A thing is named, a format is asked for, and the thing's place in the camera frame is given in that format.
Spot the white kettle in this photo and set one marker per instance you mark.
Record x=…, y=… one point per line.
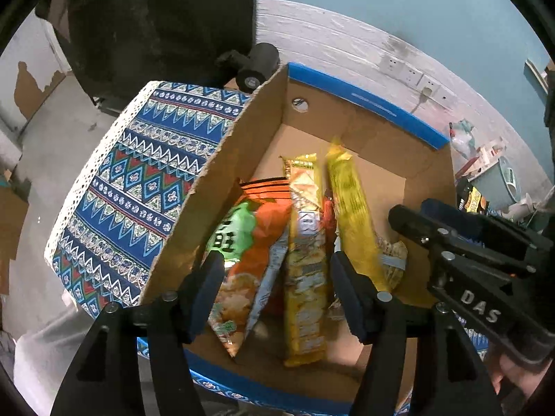
x=522, y=208

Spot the black snack packet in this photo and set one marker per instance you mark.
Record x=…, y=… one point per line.
x=475, y=201

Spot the black cylindrical device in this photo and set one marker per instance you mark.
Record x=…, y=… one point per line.
x=256, y=67

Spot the silver foil snack packet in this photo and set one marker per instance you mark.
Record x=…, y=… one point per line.
x=269, y=277

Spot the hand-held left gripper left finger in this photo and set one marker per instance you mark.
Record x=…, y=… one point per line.
x=208, y=286

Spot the orange snack bag green label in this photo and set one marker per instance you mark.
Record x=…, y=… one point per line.
x=264, y=221

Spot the small red snack packet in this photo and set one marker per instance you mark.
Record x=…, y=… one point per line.
x=329, y=212

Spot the wall shelf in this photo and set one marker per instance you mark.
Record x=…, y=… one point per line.
x=535, y=73

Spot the plastic bag of waste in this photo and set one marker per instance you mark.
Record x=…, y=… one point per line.
x=462, y=132

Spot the black cloth covered object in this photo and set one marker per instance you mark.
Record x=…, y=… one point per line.
x=151, y=21

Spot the yellow wafer packet green label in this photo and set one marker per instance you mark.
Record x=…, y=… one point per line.
x=303, y=247

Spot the nut snack packet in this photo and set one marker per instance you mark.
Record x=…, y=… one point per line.
x=392, y=264

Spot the cardboard box with blue rim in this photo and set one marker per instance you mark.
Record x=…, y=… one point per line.
x=381, y=156

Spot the light blue trash bin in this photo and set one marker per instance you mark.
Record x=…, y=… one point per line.
x=498, y=186

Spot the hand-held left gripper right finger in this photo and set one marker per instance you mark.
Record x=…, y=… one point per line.
x=351, y=294

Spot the white wall socket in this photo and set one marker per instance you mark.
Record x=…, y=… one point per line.
x=427, y=82
x=392, y=65
x=412, y=76
x=444, y=94

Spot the blue patterned tablecloth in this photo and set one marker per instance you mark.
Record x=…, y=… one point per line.
x=143, y=182

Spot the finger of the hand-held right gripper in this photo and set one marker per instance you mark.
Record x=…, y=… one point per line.
x=412, y=223
x=455, y=219

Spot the person's right hand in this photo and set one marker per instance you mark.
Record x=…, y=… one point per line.
x=518, y=377

